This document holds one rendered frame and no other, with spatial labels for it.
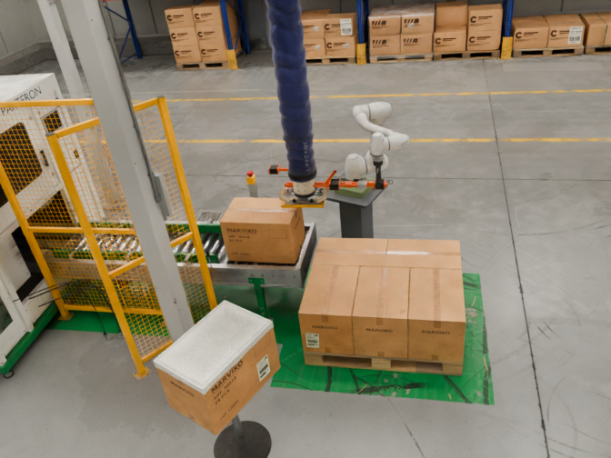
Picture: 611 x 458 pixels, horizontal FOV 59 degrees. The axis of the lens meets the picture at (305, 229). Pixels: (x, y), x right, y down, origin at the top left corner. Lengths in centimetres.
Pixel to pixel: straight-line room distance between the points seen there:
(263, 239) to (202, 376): 167
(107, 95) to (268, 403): 243
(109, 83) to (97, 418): 254
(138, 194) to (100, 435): 189
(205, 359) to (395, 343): 156
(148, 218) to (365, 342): 182
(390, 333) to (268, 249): 122
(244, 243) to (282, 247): 33
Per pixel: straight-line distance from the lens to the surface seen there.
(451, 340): 411
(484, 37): 1121
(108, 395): 472
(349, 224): 522
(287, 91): 392
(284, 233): 438
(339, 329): 411
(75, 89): 674
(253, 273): 453
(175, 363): 324
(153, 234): 360
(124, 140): 331
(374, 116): 458
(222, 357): 319
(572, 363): 463
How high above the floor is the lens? 325
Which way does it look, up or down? 33 degrees down
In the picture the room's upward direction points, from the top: 7 degrees counter-clockwise
